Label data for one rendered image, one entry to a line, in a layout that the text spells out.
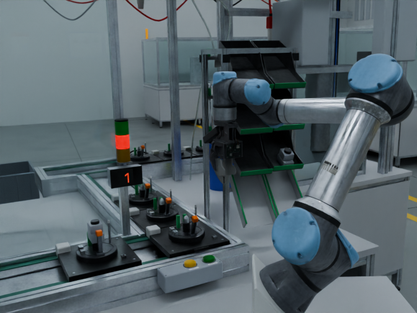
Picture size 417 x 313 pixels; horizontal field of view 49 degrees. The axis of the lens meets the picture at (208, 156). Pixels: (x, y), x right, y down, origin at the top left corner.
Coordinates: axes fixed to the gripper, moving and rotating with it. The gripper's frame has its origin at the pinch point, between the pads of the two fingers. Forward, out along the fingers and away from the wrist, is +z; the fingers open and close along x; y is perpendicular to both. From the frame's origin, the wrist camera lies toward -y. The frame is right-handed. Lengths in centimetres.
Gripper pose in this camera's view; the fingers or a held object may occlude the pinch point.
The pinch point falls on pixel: (222, 179)
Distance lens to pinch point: 152.1
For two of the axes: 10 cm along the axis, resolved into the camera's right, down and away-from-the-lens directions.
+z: 0.2, 9.8, 2.2
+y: 4.6, 1.9, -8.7
